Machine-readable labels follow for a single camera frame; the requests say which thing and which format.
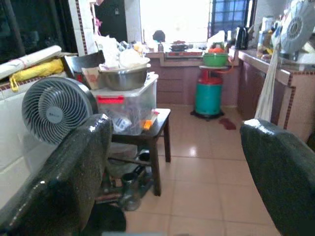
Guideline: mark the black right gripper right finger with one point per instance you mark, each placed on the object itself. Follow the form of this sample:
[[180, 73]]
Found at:
[[288, 177]]

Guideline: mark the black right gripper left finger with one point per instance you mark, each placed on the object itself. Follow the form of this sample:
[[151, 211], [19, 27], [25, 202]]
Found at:
[[61, 177]]

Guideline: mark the grey floor fan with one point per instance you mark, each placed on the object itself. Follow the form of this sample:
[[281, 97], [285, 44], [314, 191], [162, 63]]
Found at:
[[55, 113]]

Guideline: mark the dark cup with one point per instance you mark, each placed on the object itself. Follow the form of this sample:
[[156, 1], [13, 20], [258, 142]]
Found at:
[[128, 179]]

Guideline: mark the dark red floor mat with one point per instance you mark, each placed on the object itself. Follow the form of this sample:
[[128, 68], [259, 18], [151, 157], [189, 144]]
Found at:
[[227, 123]]

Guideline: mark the white hanging cloth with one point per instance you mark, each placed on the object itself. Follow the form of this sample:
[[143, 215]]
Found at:
[[267, 93]]

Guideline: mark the orange white plastic tool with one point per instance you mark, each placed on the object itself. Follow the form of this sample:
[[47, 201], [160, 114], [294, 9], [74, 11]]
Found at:
[[147, 124]]

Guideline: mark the clear storage box red latch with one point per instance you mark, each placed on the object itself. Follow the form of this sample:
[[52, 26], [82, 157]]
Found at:
[[133, 103]]

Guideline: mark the brown cardboard box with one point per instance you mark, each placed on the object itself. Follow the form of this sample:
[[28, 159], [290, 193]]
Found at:
[[91, 77]]

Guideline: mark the yellow folded bag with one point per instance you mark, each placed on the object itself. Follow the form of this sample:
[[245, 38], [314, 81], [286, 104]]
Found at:
[[37, 70]]

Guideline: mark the dark wooden side table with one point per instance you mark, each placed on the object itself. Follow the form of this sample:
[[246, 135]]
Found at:
[[157, 123]]

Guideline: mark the teal gas cylinder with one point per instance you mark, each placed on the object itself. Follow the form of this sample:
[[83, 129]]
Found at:
[[208, 98]]

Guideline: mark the large steel basin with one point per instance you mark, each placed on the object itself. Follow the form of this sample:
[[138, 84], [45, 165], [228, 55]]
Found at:
[[123, 78]]

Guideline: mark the white paper roll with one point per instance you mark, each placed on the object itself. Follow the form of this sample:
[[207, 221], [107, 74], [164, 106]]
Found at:
[[29, 59]]

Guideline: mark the white round tray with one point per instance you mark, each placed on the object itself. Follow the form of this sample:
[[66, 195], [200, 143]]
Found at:
[[213, 67]]

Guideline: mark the white plastic bag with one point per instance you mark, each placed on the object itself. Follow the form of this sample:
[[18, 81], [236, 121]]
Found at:
[[108, 49]]

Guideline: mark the green plastic basin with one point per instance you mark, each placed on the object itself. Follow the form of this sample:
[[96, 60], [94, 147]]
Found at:
[[215, 60]]

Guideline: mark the orange produce pile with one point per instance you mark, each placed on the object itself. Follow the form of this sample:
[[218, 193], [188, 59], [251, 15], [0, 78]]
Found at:
[[216, 50]]

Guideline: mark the black electric kettle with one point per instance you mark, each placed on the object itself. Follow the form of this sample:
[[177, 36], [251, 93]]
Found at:
[[241, 38]]

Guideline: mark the white plastic bottle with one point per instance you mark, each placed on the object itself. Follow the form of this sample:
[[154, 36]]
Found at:
[[267, 23]]

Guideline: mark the pink ribbon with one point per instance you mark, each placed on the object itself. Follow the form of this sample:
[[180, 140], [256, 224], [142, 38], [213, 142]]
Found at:
[[98, 24]]

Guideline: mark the gas stove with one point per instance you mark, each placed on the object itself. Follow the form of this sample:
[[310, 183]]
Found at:
[[182, 48]]

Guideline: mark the metal padlock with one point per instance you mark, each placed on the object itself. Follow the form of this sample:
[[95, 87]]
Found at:
[[117, 11]]

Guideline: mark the white wall fan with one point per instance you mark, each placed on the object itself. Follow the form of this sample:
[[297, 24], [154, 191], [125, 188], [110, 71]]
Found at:
[[295, 27]]

